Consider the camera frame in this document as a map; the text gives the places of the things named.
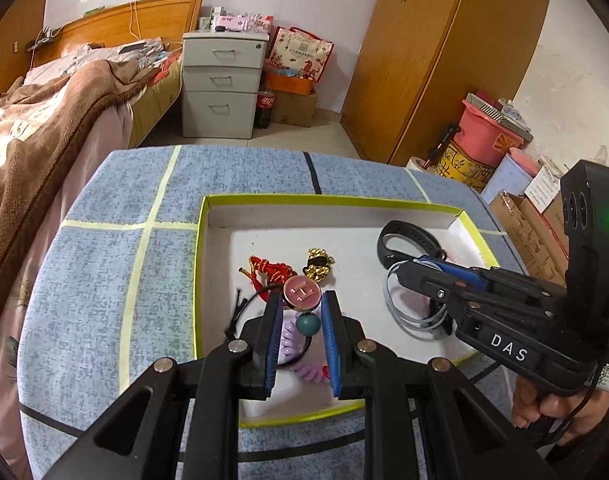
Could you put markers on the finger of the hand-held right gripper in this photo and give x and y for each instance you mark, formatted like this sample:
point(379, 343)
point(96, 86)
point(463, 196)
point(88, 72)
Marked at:
point(429, 285)
point(459, 272)

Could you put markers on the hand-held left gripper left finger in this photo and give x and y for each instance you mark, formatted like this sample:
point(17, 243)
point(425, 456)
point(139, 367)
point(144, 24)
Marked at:
point(274, 350)

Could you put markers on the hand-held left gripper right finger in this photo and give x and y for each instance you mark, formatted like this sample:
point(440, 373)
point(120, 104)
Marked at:
point(332, 350)

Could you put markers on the black wrist band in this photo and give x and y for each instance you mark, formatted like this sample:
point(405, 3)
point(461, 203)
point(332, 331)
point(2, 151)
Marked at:
point(384, 247)

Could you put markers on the white tray with green rim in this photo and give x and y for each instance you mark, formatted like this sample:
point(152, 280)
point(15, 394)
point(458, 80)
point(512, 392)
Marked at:
point(354, 245)

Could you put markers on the person's right hand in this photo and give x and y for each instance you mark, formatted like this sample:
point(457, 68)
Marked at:
point(527, 405)

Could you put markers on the open cardboard box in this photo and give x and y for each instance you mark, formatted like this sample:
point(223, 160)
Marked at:
point(524, 240)

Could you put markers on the yellow patterned tin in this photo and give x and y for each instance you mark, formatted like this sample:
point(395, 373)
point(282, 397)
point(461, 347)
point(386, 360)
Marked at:
point(462, 167)

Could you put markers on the pale blue bin pink lid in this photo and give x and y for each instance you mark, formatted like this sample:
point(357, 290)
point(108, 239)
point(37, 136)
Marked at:
point(507, 177)

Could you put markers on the white roll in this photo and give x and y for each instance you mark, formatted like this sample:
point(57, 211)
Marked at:
point(414, 164)

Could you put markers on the red black folding tool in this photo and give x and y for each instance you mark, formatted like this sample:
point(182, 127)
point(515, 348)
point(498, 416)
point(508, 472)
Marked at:
point(442, 142)

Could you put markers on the pink plastic bucket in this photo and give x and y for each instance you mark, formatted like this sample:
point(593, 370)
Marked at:
point(479, 135)

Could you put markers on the grey ribbed board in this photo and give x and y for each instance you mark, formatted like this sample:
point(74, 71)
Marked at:
point(502, 117)

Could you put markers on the clear plastic bag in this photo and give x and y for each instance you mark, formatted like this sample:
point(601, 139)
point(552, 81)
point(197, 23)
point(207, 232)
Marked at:
point(599, 155)

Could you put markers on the plain cardboard box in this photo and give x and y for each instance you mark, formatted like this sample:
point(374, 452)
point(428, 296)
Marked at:
point(294, 109)

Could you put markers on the wooden wardrobe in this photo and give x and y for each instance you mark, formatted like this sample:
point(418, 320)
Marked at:
point(434, 50)

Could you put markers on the cola bottle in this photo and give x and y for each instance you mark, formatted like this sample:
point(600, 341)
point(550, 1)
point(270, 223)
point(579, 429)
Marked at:
point(264, 109)

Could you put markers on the orange box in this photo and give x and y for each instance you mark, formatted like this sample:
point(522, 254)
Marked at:
point(289, 84)

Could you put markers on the bed with brown blanket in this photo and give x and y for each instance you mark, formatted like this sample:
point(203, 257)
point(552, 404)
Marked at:
point(69, 195)

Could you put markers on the red patterned gift bag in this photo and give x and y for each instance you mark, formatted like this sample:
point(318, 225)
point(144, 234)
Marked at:
point(297, 52)

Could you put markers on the grey drawer nightstand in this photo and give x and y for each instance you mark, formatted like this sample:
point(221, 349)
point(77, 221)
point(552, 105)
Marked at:
point(219, 80)

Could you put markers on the brown blanket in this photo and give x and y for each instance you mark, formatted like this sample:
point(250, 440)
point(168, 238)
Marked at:
point(39, 135)

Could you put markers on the pink box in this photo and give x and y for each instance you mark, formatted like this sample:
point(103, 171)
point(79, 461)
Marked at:
point(239, 22)

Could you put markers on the floral duvet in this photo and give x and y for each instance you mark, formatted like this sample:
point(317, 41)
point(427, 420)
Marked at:
point(74, 57)

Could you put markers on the wooden bed headboard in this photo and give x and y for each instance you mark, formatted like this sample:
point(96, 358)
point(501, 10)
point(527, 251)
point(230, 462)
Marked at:
point(119, 20)

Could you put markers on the power strip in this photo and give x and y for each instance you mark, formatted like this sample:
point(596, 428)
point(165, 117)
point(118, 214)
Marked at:
point(44, 37)

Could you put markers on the wooden cabinet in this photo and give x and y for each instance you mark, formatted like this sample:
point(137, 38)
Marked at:
point(9, 30)

